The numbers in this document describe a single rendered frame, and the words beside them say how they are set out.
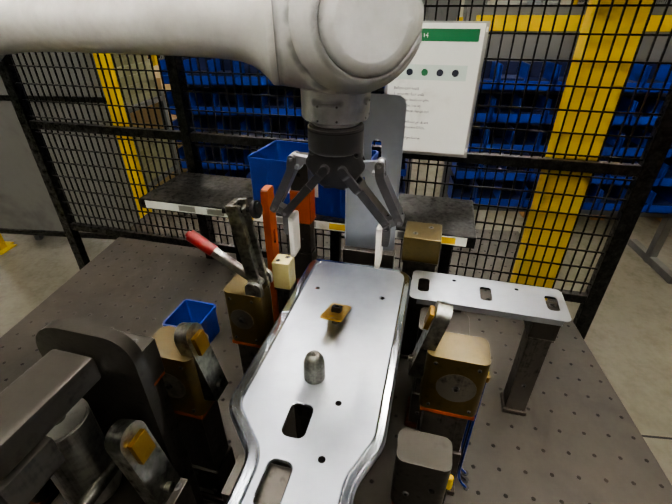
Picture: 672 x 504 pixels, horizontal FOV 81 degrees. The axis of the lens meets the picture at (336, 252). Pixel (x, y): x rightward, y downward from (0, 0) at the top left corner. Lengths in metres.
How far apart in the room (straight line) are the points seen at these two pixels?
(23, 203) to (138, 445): 2.94
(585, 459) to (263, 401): 0.68
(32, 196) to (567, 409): 3.12
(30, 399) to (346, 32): 0.39
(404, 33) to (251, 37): 0.12
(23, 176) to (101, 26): 2.84
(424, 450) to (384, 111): 0.58
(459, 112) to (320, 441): 0.82
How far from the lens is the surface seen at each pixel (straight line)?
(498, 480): 0.93
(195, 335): 0.58
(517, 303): 0.83
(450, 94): 1.07
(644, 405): 2.29
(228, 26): 0.36
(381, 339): 0.68
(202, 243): 0.71
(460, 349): 0.63
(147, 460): 0.53
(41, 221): 3.36
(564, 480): 0.98
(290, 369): 0.64
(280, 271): 0.76
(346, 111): 0.50
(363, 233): 0.91
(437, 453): 0.58
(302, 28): 0.30
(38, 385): 0.46
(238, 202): 0.65
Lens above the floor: 1.47
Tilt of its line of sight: 31 degrees down
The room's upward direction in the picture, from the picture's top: straight up
